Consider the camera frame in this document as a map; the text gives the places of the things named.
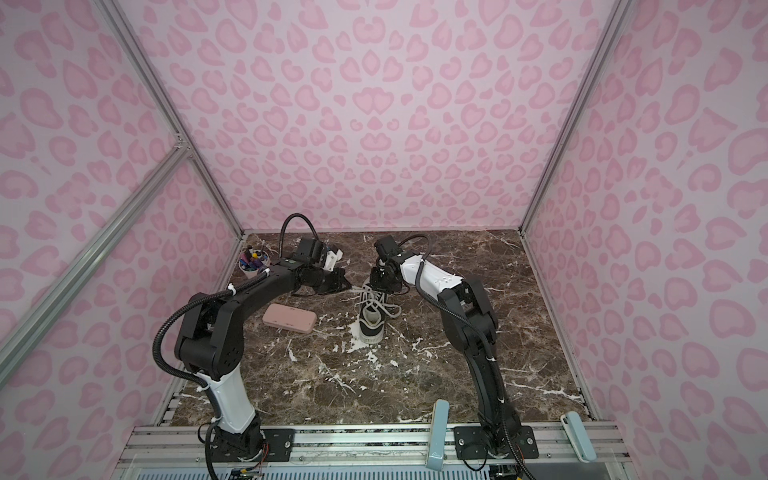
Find aluminium rail base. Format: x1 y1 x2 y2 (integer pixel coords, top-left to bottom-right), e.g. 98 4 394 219
110 419 640 480

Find diagonal aluminium frame bar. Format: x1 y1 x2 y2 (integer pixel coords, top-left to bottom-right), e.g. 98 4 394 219
1 141 189 385

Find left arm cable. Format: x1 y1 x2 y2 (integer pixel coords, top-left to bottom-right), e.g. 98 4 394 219
151 212 322 388

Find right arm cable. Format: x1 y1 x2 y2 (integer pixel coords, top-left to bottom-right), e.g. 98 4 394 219
395 233 499 367

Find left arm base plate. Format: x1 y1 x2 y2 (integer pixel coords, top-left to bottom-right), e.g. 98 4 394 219
208 428 296 463

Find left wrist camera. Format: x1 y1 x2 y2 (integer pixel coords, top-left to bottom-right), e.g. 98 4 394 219
291 237 343 271

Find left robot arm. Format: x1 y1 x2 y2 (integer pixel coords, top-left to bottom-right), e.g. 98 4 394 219
174 260 351 456

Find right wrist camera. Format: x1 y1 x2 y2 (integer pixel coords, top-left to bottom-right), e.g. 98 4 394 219
374 235 403 266

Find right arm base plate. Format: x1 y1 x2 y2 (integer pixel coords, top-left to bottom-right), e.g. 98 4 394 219
452 426 540 461

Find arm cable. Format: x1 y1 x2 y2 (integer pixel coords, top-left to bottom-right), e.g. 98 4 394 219
151 212 322 388
395 233 499 367

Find pink rectangular case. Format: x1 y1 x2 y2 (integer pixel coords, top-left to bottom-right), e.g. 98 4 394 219
262 303 318 334

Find light blue clamp centre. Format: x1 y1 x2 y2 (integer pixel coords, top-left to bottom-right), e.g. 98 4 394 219
425 399 450 471

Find light blue clamp right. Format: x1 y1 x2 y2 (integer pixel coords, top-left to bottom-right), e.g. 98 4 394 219
560 411 598 463

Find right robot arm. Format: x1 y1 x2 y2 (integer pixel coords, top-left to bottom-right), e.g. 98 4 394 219
370 252 522 460

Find pens in cup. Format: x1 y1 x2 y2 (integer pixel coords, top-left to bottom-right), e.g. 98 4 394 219
238 247 271 271

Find black white sneaker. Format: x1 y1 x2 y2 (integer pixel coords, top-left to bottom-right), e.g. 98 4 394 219
357 305 394 344

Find pink pen cup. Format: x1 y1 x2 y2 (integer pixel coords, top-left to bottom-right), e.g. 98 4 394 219
238 247 272 280

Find white shoelace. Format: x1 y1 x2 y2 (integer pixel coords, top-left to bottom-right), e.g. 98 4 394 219
351 284 402 318

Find light blue clamp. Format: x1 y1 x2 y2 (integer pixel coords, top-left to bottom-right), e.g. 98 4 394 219
425 399 450 471
560 411 598 463

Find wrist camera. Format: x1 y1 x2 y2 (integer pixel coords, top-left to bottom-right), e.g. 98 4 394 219
374 235 403 266
291 237 343 271

